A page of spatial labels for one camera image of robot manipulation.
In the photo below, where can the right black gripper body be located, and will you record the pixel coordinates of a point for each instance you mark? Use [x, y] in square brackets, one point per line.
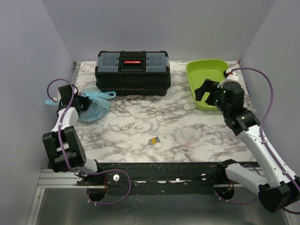
[211, 86]

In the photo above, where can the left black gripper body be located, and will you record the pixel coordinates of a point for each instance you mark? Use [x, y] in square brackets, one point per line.
[84, 101]

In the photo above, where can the blue plastic bag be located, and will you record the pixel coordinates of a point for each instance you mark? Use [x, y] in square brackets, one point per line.
[97, 107]

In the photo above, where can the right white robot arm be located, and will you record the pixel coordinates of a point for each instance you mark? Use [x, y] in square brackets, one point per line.
[278, 187]

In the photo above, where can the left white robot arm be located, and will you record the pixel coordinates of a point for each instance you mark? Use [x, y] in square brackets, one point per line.
[62, 144]

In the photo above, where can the green plastic tray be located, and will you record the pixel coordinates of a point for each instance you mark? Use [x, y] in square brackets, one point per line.
[200, 70]

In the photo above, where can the black plastic toolbox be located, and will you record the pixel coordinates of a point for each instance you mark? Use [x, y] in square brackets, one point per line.
[133, 73]

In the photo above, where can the small yellow metal clip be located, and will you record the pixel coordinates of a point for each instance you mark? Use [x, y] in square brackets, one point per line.
[153, 141]

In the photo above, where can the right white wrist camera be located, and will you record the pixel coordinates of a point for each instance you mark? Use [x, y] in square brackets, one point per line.
[231, 75]

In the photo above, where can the aluminium frame rail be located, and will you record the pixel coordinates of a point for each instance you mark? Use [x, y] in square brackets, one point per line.
[186, 135]

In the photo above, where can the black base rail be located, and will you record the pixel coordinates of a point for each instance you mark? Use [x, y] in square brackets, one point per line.
[156, 179]

